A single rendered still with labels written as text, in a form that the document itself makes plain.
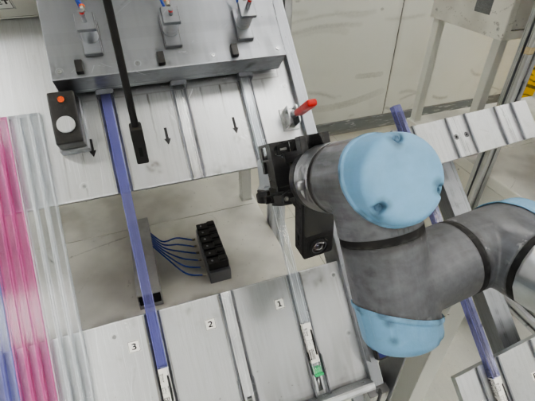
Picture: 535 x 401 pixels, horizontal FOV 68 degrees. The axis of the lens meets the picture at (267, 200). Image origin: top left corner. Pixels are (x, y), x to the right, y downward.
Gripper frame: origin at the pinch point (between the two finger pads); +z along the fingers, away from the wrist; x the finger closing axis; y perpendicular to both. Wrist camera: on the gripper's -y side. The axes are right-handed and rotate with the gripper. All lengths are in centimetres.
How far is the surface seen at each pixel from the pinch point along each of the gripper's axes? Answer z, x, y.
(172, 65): -0.5, 11.7, 21.1
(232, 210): 50, -2, -8
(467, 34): 165, -206, 62
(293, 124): 2.9, -6.5, 10.1
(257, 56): -0.6, -1.3, 20.9
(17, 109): 5.1, 34.2, 18.9
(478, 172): 42, -81, -12
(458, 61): 175, -205, 47
